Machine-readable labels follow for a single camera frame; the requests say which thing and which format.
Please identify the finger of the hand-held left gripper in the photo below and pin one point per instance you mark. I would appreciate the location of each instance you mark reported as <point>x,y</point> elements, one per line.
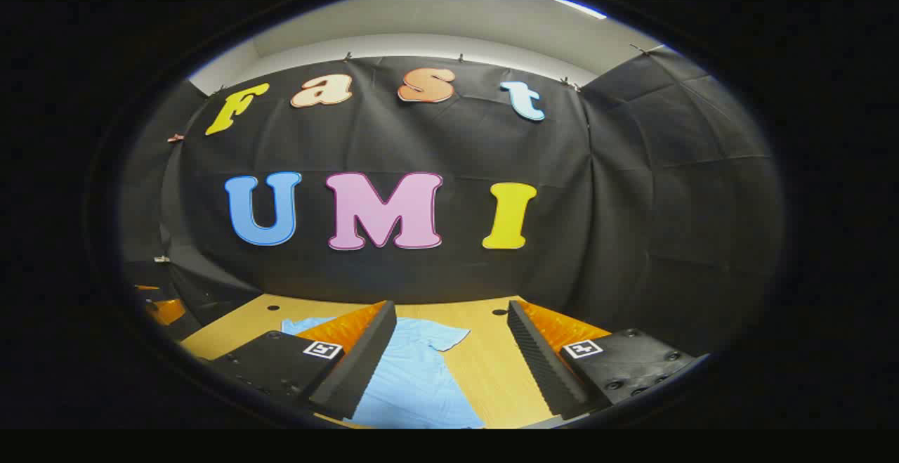
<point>168,310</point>

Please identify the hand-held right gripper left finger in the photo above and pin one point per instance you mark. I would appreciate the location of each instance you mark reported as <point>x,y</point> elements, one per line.
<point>358,364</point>

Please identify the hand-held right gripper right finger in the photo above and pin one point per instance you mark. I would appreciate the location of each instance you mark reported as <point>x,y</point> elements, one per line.
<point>541,364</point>

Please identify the light blue T-shirt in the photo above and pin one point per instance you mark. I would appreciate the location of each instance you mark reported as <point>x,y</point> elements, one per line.
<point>414,379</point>

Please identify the black backdrop cloth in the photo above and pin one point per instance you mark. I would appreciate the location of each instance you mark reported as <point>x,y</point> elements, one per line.
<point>421,147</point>

